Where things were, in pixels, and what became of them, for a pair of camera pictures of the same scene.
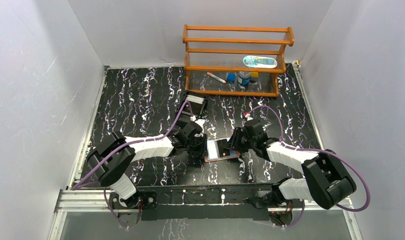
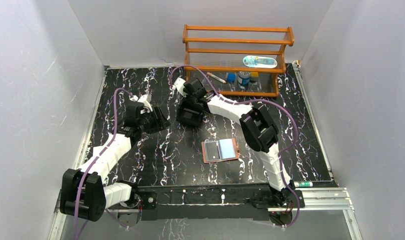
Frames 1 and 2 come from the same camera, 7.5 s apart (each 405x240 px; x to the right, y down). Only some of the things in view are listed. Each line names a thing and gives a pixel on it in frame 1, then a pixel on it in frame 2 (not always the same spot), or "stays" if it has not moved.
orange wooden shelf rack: [236, 60] stays
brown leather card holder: [212, 153] stays
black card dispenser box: [198, 103] stays
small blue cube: [231, 77] stays
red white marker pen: [217, 78] stays
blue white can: [244, 77] stays
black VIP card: [222, 151] -> [213, 151]
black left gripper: [196, 145] -> [155, 120]
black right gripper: [233, 142] -> [190, 102]
